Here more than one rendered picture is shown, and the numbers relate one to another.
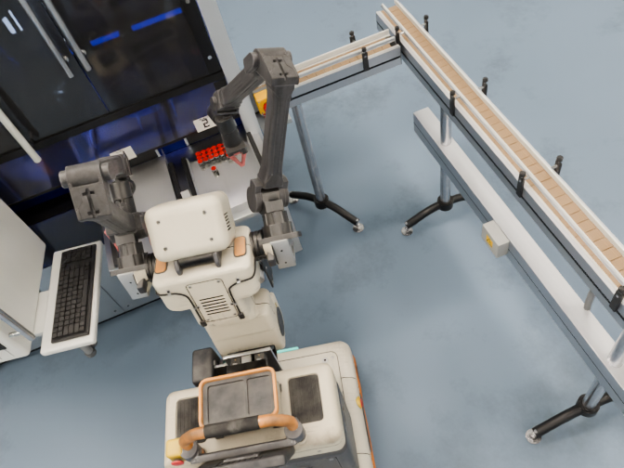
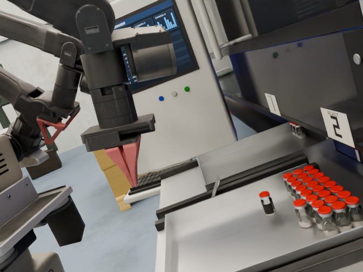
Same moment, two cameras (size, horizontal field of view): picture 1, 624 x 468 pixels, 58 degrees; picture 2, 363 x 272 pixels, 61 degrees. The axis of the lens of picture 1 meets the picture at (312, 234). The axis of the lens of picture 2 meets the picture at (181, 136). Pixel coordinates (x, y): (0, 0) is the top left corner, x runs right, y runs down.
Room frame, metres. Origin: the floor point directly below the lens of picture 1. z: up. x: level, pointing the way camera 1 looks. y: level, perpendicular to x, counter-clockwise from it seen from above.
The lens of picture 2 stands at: (1.58, -0.27, 1.22)
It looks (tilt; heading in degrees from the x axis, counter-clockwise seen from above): 12 degrees down; 99
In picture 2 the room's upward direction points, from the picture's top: 21 degrees counter-clockwise
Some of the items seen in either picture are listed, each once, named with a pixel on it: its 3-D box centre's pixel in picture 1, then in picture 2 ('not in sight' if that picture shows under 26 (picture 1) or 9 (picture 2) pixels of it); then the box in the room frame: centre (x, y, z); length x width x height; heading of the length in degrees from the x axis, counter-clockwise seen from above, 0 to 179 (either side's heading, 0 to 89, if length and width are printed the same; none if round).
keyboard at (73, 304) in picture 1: (73, 290); (175, 172); (1.32, 0.90, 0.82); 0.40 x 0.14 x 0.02; 176
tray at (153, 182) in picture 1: (140, 191); (255, 154); (1.63, 0.59, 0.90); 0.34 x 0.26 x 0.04; 6
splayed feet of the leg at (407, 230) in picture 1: (445, 207); not in sight; (1.72, -0.70, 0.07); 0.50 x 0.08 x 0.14; 96
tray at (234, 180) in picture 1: (227, 177); (251, 224); (1.56, 0.24, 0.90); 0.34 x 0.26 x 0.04; 6
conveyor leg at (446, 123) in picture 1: (445, 156); not in sight; (1.72, -0.70, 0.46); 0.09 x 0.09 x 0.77; 6
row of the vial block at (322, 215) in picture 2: (220, 157); (306, 200); (1.67, 0.26, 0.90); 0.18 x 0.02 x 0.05; 96
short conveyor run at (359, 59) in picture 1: (321, 70); not in sight; (1.99, -0.25, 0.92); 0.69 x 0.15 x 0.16; 96
